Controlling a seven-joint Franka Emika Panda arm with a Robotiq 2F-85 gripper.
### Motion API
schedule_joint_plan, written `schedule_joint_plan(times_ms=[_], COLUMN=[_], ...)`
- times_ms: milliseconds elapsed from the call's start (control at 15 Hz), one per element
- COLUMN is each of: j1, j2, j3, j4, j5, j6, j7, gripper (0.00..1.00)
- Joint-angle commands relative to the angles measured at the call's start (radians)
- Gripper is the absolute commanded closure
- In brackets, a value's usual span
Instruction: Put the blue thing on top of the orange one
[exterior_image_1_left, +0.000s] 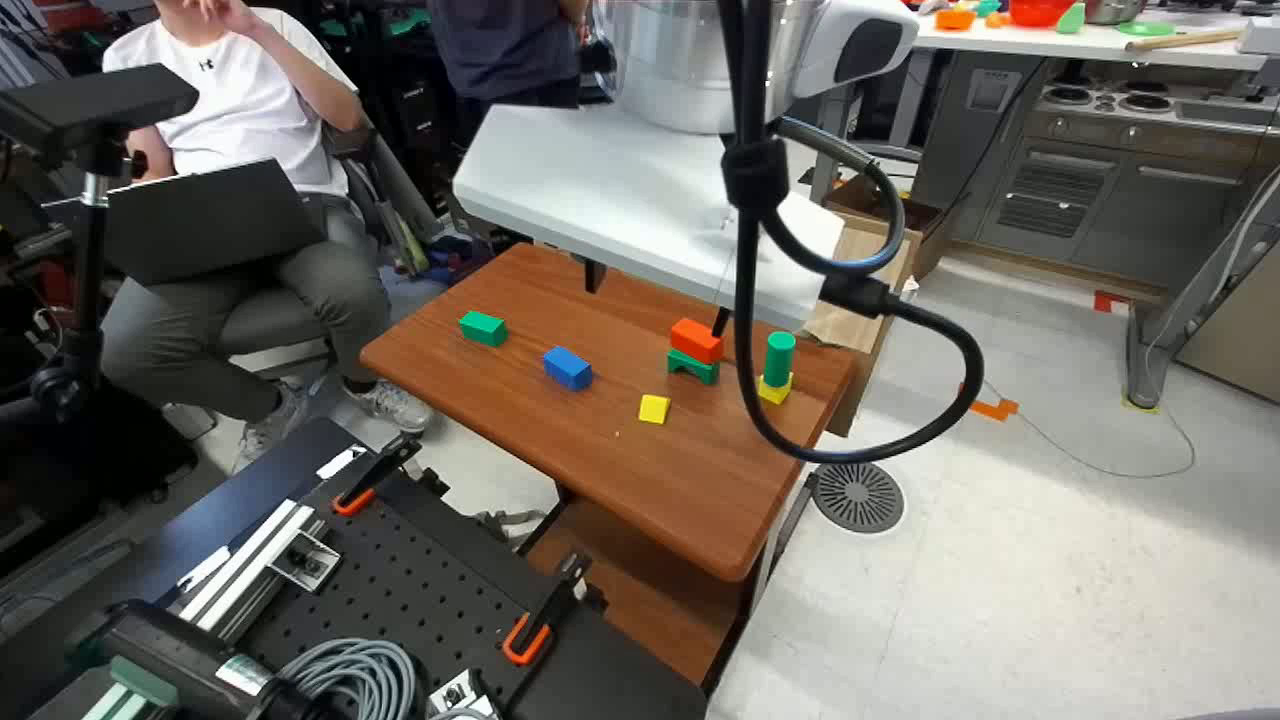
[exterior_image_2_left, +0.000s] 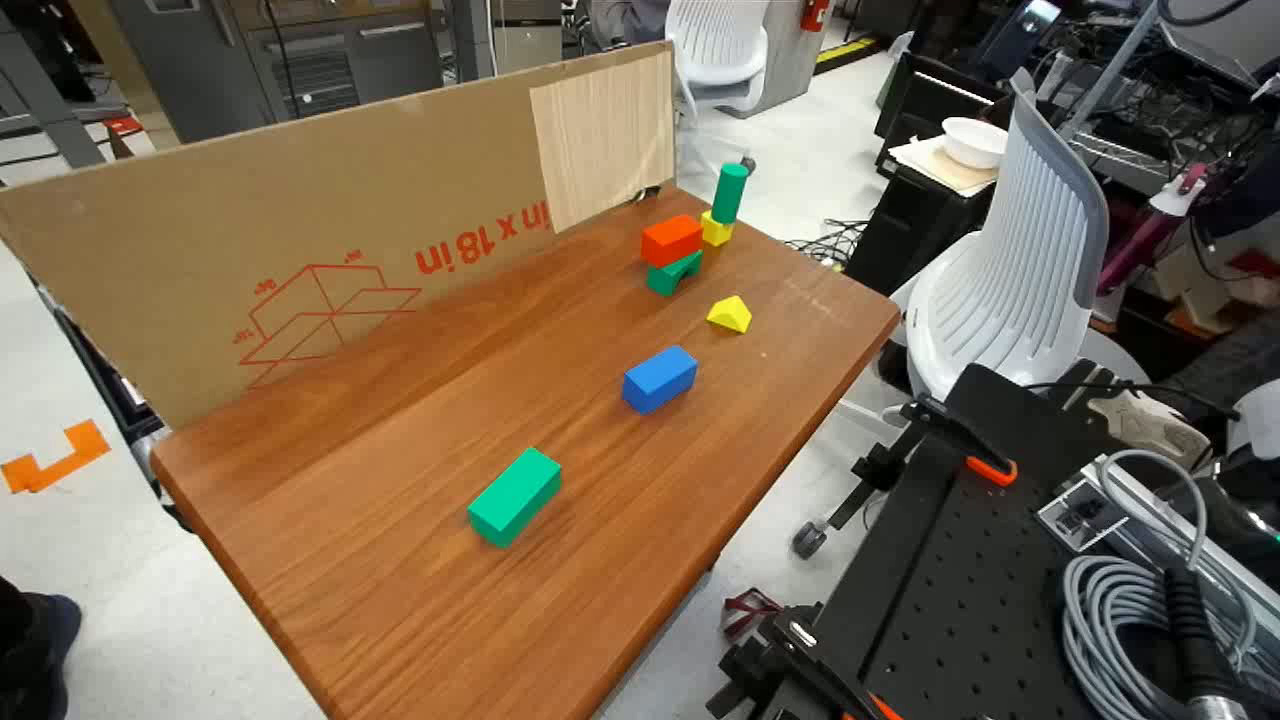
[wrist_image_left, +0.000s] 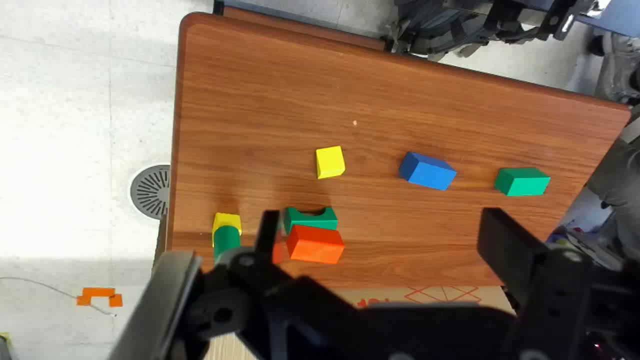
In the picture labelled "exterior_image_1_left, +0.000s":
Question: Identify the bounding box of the coiled grey cable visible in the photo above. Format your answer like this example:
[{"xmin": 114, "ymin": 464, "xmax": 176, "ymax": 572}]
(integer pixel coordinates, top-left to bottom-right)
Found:
[{"xmin": 267, "ymin": 633, "xmax": 423, "ymax": 720}]

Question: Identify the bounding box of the orange floor tape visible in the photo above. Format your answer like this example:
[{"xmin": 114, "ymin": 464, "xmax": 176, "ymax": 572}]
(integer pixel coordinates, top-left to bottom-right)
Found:
[{"xmin": 967, "ymin": 391, "xmax": 1026, "ymax": 429}]

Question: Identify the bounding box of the grey cabinet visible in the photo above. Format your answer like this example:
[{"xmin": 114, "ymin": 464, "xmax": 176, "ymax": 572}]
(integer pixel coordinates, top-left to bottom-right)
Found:
[{"xmin": 913, "ymin": 51, "xmax": 1280, "ymax": 295}]

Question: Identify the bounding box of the grey metal table leg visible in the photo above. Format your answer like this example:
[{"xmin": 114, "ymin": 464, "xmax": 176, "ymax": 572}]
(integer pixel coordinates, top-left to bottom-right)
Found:
[{"xmin": 1122, "ymin": 167, "xmax": 1280, "ymax": 412}]

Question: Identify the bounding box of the thick black cable with plug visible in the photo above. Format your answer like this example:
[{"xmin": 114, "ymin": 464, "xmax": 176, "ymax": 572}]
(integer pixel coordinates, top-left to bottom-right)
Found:
[{"xmin": 718, "ymin": 0, "xmax": 988, "ymax": 467}]

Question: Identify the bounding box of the orange rectangular block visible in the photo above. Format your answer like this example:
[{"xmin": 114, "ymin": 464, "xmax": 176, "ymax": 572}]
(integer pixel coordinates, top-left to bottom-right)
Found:
[{"xmin": 669, "ymin": 315, "xmax": 730, "ymax": 367}]

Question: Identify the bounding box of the cardboard box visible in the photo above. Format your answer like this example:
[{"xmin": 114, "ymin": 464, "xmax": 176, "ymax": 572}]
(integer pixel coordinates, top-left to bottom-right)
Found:
[{"xmin": 801, "ymin": 174, "xmax": 929, "ymax": 361}]

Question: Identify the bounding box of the grey office chair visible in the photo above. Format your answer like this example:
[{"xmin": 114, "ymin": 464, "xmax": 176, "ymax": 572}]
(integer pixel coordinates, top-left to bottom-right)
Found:
[{"xmin": 214, "ymin": 117, "xmax": 451, "ymax": 391}]

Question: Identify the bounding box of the seated person in white shirt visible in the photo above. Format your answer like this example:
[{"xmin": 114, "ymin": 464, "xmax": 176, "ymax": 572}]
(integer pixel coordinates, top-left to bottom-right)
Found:
[{"xmin": 97, "ymin": 0, "xmax": 439, "ymax": 447}]

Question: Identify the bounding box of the thin black cable loop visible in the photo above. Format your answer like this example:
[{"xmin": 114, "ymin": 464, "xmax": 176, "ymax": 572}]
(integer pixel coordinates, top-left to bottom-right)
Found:
[{"xmin": 756, "ymin": 110, "xmax": 913, "ymax": 280}]

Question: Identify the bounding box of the black device with green parts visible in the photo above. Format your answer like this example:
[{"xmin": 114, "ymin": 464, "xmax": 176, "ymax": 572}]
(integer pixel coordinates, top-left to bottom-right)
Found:
[{"xmin": 65, "ymin": 595, "xmax": 292, "ymax": 720}]

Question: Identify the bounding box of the blue rectangular block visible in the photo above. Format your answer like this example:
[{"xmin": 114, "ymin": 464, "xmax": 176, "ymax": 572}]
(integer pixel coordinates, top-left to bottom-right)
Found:
[{"xmin": 539, "ymin": 343, "xmax": 595, "ymax": 394}]

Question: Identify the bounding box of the yellow block under cylinder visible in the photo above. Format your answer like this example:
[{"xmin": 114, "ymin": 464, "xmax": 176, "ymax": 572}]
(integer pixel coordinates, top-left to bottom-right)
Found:
[{"xmin": 753, "ymin": 370, "xmax": 801, "ymax": 412}]

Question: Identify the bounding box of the black camera on stand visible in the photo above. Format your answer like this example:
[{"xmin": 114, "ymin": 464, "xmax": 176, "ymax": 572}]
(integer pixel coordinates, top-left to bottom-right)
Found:
[{"xmin": 0, "ymin": 59, "xmax": 203, "ymax": 416}]

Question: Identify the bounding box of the thin green floor wire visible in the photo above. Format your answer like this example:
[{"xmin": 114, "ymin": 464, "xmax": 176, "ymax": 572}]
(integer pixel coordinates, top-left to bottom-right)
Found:
[{"xmin": 982, "ymin": 381, "xmax": 1199, "ymax": 482}]

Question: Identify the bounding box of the green arch block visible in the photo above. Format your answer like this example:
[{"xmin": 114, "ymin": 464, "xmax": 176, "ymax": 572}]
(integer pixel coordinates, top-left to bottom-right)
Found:
[{"xmin": 665, "ymin": 347, "xmax": 725, "ymax": 387}]

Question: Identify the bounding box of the round floor drain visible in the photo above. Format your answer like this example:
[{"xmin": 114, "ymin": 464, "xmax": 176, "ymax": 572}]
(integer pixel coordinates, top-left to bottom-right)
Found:
[{"xmin": 806, "ymin": 459, "xmax": 907, "ymax": 541}]

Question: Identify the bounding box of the black clamp with orange handle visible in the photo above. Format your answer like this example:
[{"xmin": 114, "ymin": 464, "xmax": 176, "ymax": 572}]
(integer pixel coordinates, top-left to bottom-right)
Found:
[
  {"xmin": 328, "ymin": 429, "xmax": 423, "ymax": 524},
  {"xmin": 501, "ymin": 542, "xmax": 602, "ymax": 671}
]

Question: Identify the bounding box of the green rectangular block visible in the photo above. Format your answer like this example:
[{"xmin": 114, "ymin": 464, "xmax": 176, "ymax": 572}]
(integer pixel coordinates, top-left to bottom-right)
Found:
[{"xmin": 455, "ymin": 308, "xmax": 514, "ymax": 351}]

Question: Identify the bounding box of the green cylinder block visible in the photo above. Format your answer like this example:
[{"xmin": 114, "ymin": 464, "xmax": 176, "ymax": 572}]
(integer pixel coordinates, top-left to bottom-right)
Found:
[{"xmin": 760, "ymin": 326, "xmax": 801, "ymax": 391}]

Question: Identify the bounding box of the aluminium rail bracket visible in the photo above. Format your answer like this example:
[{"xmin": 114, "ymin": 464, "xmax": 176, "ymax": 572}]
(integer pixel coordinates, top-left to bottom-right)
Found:
[{"xmin": 169, "ymin": 495, "xmax": 339, "ymax": 638}]

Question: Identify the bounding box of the white folding table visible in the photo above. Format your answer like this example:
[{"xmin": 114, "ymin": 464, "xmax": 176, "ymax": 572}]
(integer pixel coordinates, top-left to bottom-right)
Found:
[{"xmin": 450, "ymin": 100, "xmax": 854, "ymax": 335}]

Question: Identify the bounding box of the brown wooden table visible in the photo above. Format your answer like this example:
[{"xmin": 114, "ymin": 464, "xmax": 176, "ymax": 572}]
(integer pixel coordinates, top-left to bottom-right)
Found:
[{"xmin": 355, "ymin": 241, "xmax": 863, "ymax": 690}]

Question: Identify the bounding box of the red bowl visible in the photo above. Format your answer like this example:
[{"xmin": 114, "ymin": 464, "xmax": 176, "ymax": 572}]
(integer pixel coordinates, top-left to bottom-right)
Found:
[{"xmin": 1005, "ymin": 0, "xmax": 1082, "ymax": 32}]

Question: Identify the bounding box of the person in dark shirt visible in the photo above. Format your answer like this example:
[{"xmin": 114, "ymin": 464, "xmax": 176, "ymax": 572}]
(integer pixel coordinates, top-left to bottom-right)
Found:
[{"xmin": 428, "ymin": 0, "xmax": 595, "ymax": 110}]

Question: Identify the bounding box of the black perforated breadboard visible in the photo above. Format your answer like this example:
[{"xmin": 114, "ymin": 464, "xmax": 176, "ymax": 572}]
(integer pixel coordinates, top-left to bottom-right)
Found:
[{"xmin": 0, "ymin": 412, "xmax": 714, "ymax": 720}]

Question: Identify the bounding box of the white counter top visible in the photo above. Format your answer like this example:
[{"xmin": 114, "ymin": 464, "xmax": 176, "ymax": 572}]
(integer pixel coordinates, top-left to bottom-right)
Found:
[{"xmin": 913, "ymin": 0, "xmax": 1280, "ymax": 76}]

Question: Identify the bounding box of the black laptop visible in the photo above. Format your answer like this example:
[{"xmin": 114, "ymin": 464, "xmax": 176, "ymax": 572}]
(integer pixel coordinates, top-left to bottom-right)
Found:
[{"xmin": 41, "ymin": 155, "xmax": 333, "ymax": 289}]

